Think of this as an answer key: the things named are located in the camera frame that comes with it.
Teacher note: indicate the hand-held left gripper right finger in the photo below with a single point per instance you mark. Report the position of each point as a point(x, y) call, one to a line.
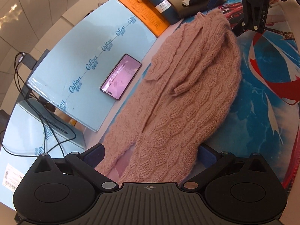
point(208, 155)

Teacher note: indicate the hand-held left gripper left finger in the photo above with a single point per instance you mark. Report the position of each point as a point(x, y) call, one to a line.
point(93, 155)

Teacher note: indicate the pink knitted sweater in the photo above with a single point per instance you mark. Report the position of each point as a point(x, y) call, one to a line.
point(187, 98)

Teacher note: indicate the person's right hand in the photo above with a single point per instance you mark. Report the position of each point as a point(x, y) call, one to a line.
point(273, 0)

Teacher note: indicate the dark cloth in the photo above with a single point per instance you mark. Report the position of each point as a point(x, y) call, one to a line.
point(194, 9)

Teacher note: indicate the dark blue vacuum bottle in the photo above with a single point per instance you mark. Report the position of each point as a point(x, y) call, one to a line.
point(164, 5)

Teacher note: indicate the orange cardboard box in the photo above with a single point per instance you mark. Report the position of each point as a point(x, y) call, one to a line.
point(145, 11)

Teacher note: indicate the light blue box with label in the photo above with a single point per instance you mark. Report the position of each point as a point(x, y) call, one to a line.
point(23, 140)

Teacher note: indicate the smartphone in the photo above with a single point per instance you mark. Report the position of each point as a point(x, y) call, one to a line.
point(120, 77)

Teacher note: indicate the large light blue cardboard box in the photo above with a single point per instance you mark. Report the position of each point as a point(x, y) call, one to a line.
point(82, 58)

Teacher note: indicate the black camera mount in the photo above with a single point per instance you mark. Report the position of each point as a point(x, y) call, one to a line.
point(28, 61)

